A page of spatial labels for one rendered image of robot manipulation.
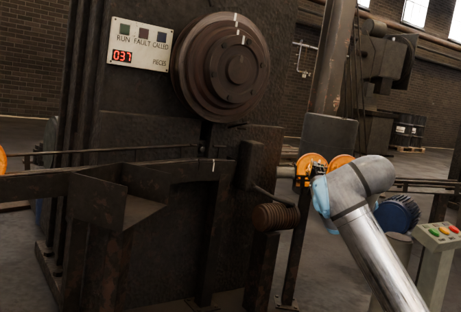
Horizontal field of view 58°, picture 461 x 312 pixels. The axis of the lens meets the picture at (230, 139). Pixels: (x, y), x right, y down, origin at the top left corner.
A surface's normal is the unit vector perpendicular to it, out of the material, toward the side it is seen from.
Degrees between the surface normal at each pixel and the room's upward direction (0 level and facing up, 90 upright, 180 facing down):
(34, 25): 90
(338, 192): 75
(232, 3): 90
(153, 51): 90
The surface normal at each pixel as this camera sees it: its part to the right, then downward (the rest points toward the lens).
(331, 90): 0.54, 0.19
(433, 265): -0.82, -0.05
